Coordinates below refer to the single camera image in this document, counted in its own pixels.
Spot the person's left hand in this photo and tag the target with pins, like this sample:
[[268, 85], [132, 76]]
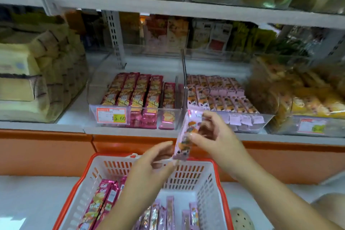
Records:
[[147, 173]]

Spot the person's right hand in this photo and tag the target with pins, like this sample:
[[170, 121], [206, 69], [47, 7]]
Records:
[[226, 149]]

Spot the person's right thumb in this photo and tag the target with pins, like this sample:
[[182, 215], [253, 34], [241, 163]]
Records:
[[200, 139]]

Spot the person's left thumb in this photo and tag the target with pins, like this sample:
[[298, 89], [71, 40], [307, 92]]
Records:
[[168, 165]]

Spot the pink snack packet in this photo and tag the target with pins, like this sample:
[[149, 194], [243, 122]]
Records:
[[189, 128]]

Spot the person's right forearm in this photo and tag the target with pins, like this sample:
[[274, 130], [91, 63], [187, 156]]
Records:
[[275, 200]]

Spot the white basket with orange rim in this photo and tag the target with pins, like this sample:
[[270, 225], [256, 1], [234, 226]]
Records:
[[188, 176]]

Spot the row of pink packets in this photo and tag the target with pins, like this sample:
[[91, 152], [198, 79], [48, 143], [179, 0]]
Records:
[[169, 215]]

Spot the stack of pink packets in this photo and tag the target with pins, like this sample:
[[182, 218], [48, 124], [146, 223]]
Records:
[[223, 95]]

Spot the magenta snack packet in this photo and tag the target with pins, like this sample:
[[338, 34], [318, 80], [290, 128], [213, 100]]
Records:
[[121, 184], [94, 207], [107, 205]]

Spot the clear plastic bin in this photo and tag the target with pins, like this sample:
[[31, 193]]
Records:
[[258, 123], [70, 108], [93, 95], [283, 128]]

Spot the orange and yellow price tag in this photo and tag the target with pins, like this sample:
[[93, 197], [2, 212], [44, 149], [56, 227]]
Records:
[[111, 115]]

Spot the stack of magenta packets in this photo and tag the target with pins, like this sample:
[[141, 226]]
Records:
[[137, 95]]

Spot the beige perforated shoe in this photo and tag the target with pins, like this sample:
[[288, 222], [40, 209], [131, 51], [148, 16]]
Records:
[[241, 220]]

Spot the white lower shelf board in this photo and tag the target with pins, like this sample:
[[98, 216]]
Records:
[[75, 119]]

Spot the white shelf board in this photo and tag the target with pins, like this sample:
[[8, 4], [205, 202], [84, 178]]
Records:
[[161, 6], [75, 119]]

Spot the white and red snack box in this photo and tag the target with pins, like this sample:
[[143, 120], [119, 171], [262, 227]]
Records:
[[219, 37]]

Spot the orange snack box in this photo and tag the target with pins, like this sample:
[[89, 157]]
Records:
[[178, 33]]

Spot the orange and green price tag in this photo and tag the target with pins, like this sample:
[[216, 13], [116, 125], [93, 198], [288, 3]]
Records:
[[312, 126]]

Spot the stack of yellow bread packets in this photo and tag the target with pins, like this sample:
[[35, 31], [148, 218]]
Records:
[[304, 95]]

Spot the row of yellow green packets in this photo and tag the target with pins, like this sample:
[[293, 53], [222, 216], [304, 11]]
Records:
[[250, 37]]

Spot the orange shelf base panel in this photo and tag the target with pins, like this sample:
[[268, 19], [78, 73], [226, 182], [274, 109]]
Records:
[[40, 154]]

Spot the white upper shelf board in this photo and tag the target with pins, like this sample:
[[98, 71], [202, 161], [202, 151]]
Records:
[[161, 6]]

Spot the person's leg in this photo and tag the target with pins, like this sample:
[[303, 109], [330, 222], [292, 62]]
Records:
[[333, 208]]

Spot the stack of beige cake packets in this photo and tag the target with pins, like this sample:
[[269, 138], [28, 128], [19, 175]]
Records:
[[32, 76]]

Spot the white perforated shelf post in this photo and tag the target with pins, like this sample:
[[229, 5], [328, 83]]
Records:
[[114, 35], [330, 45]]

